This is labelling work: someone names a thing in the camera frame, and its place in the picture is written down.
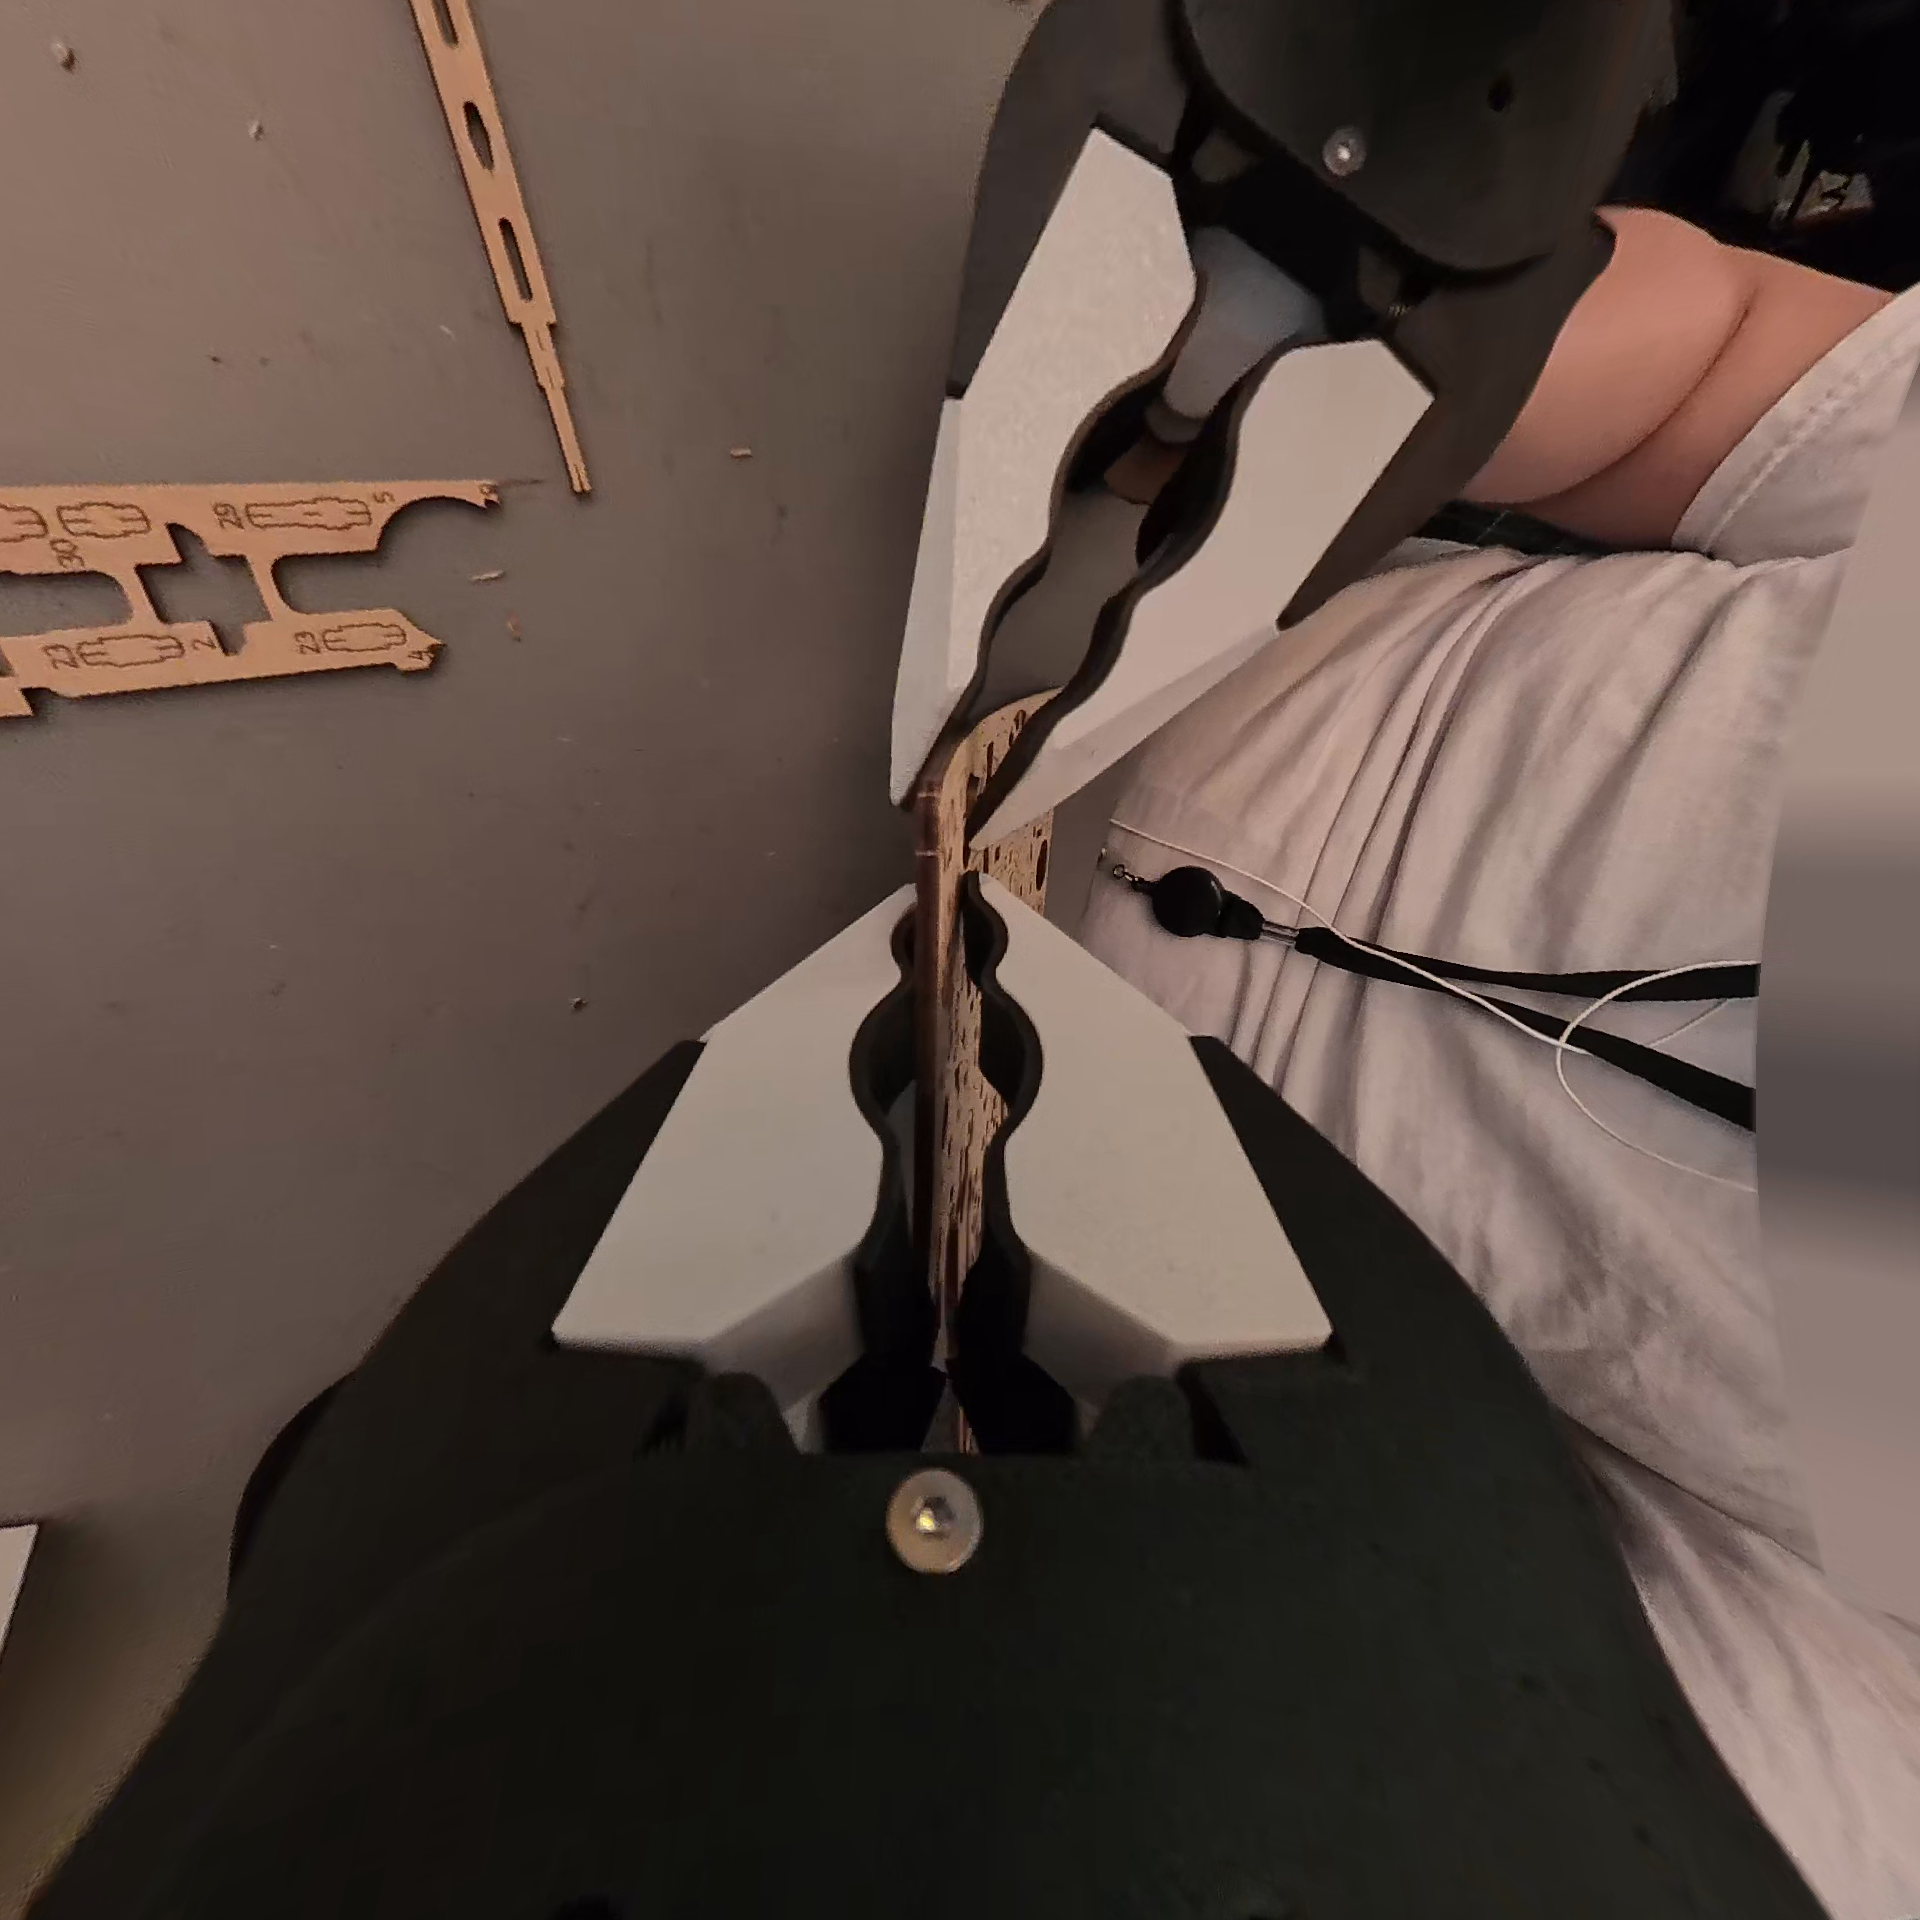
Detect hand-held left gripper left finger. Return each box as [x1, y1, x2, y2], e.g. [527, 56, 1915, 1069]
[551, 886, 924, 1408]

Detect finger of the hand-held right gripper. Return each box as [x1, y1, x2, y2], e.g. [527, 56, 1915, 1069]
[972, 343, 1432, 846]
[887, 123, 1208, 809]

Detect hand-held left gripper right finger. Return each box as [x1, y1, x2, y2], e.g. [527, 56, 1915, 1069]
[967, 867, 1338, 1408]

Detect large wooden model parts sheet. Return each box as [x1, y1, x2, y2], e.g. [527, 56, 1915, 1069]
[903, 689, 1060, 1455]

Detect person's right forearm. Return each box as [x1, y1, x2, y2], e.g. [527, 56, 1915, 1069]
[1464, 211, 1895, 549]

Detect white t-shirt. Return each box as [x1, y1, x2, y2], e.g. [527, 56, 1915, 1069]
[1072, 286, 1863, 1920]

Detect slim slotted wooden strip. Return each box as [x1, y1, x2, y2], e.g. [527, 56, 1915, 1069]
[408, 0, 592, 497]

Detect black lanyard with reel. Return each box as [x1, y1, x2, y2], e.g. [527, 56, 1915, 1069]
[1101, 856, 1761, 1135]

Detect thin white string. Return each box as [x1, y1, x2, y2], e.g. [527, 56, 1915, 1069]
[1112, 809, 1761, 1194]

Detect small wooden numbered parts frame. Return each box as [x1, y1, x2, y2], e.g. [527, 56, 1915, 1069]
[0, 481, 505, 722]

